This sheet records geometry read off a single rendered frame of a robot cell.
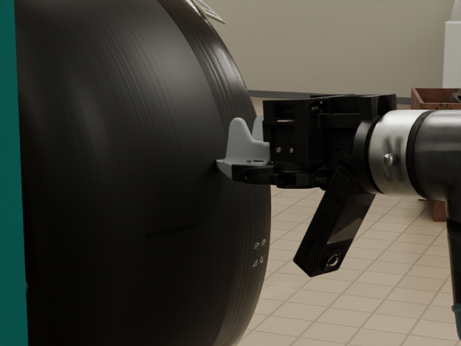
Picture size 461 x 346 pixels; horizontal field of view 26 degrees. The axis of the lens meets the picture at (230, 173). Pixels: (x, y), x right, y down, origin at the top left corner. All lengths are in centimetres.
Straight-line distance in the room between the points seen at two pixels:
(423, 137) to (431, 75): 1056
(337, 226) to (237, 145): 14
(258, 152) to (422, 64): 1045
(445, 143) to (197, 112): 31
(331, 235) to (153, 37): 29
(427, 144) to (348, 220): 13
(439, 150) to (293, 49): 1099
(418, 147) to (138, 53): 33
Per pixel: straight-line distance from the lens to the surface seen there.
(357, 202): 89
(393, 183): 84
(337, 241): 91
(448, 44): 1038
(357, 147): 85
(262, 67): 1193
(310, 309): 440
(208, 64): 105
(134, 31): 102
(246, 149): 96
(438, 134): 81
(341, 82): 1162
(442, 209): 601
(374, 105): 86
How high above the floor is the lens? 142
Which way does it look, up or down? 11 degrees down
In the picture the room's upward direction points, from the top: straight up
